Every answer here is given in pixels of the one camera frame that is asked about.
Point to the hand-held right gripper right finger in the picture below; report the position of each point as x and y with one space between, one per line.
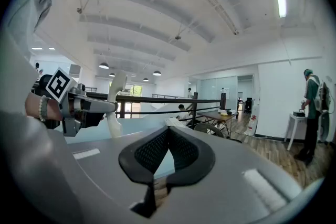
223 191

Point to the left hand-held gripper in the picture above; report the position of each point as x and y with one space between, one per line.
59 85

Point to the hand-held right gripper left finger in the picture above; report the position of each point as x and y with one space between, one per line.
105 165

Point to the beige telephone handset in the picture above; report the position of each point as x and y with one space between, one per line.
116 86

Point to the person's left forearm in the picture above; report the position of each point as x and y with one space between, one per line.
32 107

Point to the metal link wristband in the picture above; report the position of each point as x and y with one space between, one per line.
45 110

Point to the black dome pendant lamp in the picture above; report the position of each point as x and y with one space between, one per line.
104 65
112 74
157 73
145 79

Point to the dark wicker chair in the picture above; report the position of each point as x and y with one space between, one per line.
207 129

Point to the white plastic bag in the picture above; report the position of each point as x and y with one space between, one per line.
250 124

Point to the wooden table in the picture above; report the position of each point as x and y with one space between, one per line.
218 116

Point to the black metal railing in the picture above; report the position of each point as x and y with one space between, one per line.
170 99

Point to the white and black box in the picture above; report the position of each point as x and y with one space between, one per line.
231 112

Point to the small white table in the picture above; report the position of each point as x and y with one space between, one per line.
296 118

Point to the light grey shirt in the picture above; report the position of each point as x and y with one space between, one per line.
34 8

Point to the white round appliance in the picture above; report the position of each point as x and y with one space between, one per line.
326 126

